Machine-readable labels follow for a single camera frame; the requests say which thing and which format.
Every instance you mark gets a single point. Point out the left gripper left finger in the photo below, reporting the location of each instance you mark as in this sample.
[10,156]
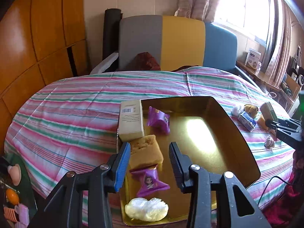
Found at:
[108,178]

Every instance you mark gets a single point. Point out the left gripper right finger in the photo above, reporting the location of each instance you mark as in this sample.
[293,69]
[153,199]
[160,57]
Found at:
[194,180]

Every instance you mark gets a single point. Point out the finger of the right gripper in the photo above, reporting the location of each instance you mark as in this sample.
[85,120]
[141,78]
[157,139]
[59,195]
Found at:
[292,138]
[283,123]

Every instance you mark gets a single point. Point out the blue Tempo tissue pack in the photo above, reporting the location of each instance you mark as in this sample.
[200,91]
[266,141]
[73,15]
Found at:
[248,122]

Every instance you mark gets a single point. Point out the white plastic bag wad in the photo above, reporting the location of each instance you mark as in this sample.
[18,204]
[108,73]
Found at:
[237,110]

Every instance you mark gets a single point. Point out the green white small box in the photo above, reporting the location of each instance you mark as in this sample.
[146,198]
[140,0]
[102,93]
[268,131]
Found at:
[268,112]

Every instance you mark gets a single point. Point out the yellow sponge block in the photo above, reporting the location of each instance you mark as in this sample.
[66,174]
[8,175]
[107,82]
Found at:
[261,122]

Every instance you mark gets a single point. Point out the small grey crumpled object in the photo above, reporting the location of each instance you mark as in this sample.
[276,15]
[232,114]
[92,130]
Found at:
[269,142]

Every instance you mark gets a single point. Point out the wooden side shelf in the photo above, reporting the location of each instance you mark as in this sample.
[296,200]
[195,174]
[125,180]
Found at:
[265,80]

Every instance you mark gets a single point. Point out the purple snack packet near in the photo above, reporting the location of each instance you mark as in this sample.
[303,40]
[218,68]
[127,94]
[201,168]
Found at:
[149,179]

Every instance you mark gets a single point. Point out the purple snack packet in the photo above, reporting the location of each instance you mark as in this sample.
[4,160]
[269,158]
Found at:
[159,120]
[149,179]

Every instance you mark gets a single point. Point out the brown sponge block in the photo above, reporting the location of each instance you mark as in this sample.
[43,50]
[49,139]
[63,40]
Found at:
[145,152]

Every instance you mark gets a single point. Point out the white plastic bag near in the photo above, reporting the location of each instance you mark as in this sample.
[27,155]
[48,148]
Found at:
[146,210]

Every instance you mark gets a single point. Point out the gold metal tray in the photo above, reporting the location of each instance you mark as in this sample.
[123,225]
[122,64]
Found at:
[206,133]

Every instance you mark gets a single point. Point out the beige cardboard box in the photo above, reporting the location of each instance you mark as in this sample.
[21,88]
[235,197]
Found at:
[131,120]

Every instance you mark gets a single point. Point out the striped bed sheet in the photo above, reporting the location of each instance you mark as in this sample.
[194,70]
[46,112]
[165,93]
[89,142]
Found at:
[71,124]

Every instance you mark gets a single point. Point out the purple snack packet far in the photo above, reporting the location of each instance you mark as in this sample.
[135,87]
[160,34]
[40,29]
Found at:
[159,120]

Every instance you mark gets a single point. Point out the white box on shelf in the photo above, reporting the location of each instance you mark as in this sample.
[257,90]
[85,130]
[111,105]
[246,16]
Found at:
[252,58]

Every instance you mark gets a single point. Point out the pink heart-shaped object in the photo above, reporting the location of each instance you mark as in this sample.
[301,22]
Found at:
[15,174]

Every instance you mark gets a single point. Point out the pink comb items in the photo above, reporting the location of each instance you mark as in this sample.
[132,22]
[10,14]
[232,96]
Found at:
[19,215]

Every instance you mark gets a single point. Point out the orange round toy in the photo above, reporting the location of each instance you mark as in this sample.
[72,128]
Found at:
[12,196]

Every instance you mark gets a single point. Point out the white pillow edge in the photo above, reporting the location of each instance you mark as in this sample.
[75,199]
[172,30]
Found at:
[105,64]

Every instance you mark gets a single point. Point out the dark red cloth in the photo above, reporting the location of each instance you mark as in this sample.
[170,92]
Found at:
[144,61]

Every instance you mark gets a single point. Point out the grey yellow blue headboard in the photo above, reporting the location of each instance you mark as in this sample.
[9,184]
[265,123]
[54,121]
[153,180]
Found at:
[175,42]

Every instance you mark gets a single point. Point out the wooden wardrobe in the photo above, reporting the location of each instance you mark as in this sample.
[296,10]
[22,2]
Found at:
[42,41]

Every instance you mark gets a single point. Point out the black rolled mat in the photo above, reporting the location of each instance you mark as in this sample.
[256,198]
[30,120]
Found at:
[112,20]

